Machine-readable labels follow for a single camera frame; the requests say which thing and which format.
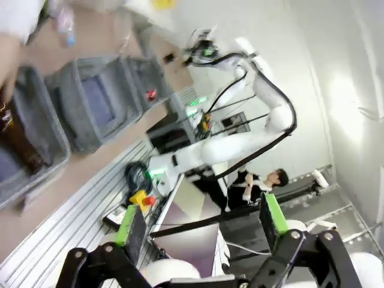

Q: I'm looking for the yellow red emergency stop button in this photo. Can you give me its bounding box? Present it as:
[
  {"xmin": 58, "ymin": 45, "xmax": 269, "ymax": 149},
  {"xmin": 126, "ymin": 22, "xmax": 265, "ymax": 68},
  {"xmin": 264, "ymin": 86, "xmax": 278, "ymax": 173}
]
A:
[{"xmin": 128, "ymin": 190, "xmax": 157, "ymax": 208}]

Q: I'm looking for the black diagonal pole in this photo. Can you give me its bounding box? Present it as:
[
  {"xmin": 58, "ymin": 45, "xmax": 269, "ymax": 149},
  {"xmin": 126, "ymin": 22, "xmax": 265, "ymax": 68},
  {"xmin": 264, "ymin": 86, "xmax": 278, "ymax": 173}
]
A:
[{"xmin": 149, "ymin": 206, "xmax": 262, "ymax": 238}]

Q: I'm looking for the grey plastic basket, blue liner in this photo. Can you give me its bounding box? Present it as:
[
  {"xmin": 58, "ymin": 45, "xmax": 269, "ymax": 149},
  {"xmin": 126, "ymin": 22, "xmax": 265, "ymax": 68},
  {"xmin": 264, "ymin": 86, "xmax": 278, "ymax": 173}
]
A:
[{"xmin": 44, "ymin": 56, "xmax": 144, "ymax": 154}]

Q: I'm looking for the blue basket liner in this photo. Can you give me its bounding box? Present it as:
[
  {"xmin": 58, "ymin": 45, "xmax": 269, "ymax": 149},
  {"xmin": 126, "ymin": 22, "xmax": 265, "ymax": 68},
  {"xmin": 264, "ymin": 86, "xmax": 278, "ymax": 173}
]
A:
[{"xmin": 80, "ymin": 74, "xmax": 118, "ymax": 124}]

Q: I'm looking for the grey basket with brown bottle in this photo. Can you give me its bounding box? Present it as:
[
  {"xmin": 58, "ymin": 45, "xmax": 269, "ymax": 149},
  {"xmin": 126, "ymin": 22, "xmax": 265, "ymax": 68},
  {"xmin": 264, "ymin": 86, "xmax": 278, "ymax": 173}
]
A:
[{"xmin": 0, "ymin": 65, "xmax": 72, "ymax": 208}]

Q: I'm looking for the small black device box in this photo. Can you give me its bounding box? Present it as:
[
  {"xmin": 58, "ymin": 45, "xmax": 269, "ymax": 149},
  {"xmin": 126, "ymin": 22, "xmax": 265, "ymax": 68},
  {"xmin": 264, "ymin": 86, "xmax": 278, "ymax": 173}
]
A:
[{"xmin": 101, "ymin": 203, "xmax": 129, "ymax": 232}]

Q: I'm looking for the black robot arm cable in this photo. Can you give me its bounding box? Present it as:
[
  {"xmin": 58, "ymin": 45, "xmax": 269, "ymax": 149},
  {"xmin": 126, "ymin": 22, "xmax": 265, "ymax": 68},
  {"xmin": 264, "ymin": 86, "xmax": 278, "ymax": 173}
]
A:
[{"xmin": 191, "ymin": 52, "xmax": 298, "ymax": 181}]

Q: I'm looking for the white shirt sleeve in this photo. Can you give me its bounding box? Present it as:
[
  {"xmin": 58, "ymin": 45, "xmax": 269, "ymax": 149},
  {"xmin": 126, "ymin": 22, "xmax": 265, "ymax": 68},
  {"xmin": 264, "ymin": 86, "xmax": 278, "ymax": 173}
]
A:
[{"xmin": 0, "ymin": 0, "xmax": 47, "ymax": 46}]

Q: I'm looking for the person's forearm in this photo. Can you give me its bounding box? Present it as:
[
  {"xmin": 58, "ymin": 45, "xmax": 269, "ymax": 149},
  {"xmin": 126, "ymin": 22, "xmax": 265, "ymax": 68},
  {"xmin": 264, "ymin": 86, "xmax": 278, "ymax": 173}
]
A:
[{"xmin": 0, "ymin": 32, "xmax": 25, "ymax": 101}]

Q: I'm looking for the aluminium profile platform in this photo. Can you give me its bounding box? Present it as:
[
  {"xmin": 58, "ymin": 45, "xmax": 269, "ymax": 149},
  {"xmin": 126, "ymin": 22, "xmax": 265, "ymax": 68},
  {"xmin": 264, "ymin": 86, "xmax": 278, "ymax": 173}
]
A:
[{"xmin": 0, "ymin": 86, "xmax": 200, "ymax": 288}]

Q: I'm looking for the yellow red control pendant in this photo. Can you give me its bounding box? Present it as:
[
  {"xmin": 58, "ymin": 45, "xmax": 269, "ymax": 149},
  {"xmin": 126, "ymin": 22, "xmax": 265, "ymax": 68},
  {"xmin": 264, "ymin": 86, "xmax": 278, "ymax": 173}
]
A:
[{"xmin": 194, "ymin": 111, "xmax": 213, "ymax": 137}]

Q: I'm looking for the person in black shirt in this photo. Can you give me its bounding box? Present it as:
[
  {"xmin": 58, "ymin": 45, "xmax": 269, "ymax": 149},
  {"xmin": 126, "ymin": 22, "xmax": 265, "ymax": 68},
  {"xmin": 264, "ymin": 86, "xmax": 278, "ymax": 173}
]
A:
[{"xmin": 227, "ymin": 167, "xmax": 289, "ymax": 212}]

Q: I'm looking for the clear plastic bottle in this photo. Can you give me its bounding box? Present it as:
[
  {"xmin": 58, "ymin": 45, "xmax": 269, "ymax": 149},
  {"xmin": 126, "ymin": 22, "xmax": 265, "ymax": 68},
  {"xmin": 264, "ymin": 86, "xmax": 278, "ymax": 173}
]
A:
[{"xmin": 55, "ymin": 5, "xmax": 78, "ymax": 48}]

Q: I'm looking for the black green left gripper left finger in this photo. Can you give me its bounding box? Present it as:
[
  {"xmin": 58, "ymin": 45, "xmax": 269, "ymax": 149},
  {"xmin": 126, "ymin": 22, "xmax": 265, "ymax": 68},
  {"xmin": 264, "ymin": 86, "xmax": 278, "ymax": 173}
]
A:
[{"xmin": 61, "ymin": 205, "xmax": 151, "ymax": 288}]

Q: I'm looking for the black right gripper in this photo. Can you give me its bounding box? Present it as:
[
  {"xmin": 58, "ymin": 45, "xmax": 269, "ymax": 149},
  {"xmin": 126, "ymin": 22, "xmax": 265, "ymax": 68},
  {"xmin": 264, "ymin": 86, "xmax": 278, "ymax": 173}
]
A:
[{"xmin": 185, "ymin": 28, "xmax": 222, "ymax": 66}]

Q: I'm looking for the grey basket with red can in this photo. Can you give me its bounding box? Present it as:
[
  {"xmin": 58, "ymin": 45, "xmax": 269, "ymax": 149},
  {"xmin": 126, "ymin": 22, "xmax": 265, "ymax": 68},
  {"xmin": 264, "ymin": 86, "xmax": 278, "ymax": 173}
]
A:
[{"xmin": 125, "ymin": 56, "xmax": 172, "ymax": 112}]

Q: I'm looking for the yellow wall sign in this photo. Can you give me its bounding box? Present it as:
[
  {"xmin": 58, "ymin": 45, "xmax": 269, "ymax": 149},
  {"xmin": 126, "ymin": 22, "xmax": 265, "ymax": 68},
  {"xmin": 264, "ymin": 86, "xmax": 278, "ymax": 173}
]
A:
[{"xmin": 152, "ymin": 0, "xmax": 177, "ymax": 10}]

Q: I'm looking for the white lamp head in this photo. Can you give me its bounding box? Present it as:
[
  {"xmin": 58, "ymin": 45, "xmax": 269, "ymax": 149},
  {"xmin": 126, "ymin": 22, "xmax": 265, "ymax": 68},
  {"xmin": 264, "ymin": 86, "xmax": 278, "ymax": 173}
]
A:
[{"xmin": 311, "ymin": 169, "xmax": 328, "ymax": 189}]

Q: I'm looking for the black coiled cable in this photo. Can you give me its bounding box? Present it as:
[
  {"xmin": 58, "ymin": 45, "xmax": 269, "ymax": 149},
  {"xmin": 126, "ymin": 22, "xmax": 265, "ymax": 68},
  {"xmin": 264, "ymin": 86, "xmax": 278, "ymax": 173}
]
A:
[{"xmin": 124, "ymin": 160, "xmax": 154, "ymax": 193}]

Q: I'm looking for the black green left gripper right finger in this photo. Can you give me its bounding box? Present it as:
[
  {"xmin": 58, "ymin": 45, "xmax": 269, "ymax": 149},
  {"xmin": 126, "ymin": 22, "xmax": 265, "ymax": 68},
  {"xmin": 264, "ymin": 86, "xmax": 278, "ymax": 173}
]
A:
[{"xmin": 248, "ymin": 193, "xmax": 364, "ymax": 288}]

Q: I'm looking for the black control box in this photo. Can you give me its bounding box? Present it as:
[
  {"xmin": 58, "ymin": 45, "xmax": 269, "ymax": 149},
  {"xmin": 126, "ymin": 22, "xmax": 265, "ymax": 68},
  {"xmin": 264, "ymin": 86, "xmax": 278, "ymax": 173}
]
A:
[{"xmin": 146, "ymin": 119, "xmax": 196, "ymax": 157}]

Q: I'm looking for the brown glass bottle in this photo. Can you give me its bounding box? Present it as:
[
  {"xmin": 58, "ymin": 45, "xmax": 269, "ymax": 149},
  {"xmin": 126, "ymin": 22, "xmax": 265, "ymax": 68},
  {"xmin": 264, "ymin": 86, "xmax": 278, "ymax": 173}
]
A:
[{"xmin": 0, "ymin": 89, "xmax": 52, "ymax": 175}]

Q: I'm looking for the grey purple panel board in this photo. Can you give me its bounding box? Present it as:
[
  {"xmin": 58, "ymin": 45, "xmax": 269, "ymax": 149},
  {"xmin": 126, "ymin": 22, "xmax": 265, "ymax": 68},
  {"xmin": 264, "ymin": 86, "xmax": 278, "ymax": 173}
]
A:
[{"xmin": 149, "ymin": 176, "xmax": 223, "ymax": 278}]

